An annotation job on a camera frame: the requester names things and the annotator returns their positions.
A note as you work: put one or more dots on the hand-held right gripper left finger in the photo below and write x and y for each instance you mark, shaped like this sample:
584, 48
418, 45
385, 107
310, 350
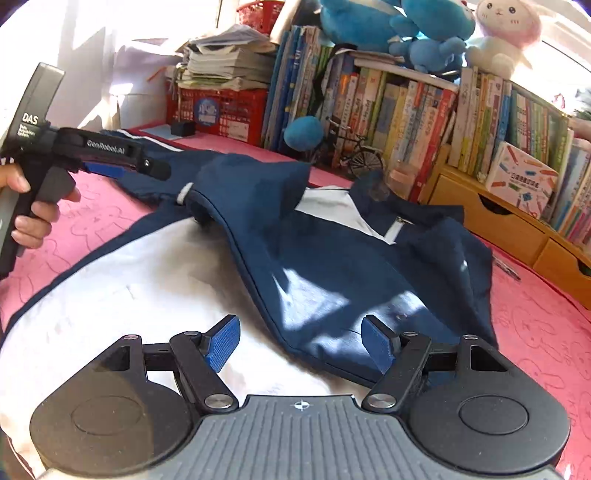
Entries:
225, 344

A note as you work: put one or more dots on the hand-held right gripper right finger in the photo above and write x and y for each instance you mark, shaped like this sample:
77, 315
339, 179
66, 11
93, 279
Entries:
378, 344

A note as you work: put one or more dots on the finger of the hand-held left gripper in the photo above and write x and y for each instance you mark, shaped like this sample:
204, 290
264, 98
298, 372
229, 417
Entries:
157, 170
105, 170

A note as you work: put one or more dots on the navy and white jacket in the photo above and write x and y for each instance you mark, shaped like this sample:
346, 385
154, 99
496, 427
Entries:
323, 258

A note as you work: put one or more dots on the person's left hand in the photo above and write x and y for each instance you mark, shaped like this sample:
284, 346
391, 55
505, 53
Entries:
14, 177

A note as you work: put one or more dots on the small black box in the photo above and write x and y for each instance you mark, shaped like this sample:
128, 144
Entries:
183, 129

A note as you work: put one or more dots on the white paper sheets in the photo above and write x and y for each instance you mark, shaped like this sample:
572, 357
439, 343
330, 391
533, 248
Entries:
143, 83

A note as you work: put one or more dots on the large red plastic basket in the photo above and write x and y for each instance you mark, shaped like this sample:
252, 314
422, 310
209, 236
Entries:
231, 115

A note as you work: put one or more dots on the stack of papers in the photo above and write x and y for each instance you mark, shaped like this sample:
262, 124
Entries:
221, 64

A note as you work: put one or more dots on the bright window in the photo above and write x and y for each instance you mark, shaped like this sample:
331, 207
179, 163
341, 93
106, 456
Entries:
138, 18

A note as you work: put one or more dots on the pen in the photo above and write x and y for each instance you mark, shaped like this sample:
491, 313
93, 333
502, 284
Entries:
508, 269

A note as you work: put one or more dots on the round blue plush ball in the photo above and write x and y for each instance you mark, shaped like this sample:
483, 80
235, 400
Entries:
304, 134

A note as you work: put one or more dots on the clear plastic cup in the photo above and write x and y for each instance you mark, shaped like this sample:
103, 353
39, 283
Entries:
404, 182

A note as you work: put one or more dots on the pink rabbit-print table mat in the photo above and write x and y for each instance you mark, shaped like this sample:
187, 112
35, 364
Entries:
545, 332

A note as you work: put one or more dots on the wooden drawer shelf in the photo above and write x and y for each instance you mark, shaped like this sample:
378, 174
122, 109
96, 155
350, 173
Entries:
489, 217

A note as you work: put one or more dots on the miniature bicycle model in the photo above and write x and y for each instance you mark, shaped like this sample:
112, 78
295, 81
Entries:
364, 161

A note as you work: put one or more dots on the small red plastic basket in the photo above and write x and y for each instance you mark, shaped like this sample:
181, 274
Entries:
261, 16

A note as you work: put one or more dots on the white card box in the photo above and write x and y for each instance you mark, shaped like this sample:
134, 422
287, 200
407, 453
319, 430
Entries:
521, 180

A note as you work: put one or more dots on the row of colourful books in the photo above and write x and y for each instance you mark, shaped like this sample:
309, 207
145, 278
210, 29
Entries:
406, 115

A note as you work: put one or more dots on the blue plush toy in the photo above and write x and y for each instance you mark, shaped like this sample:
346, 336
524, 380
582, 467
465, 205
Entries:
355, 23
438, 50

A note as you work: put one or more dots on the stack of flat books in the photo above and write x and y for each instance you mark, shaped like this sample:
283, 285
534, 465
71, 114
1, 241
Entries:
401, 69

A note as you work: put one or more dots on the white rabbit plush toy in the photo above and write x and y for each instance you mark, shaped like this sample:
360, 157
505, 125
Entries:
503, 37

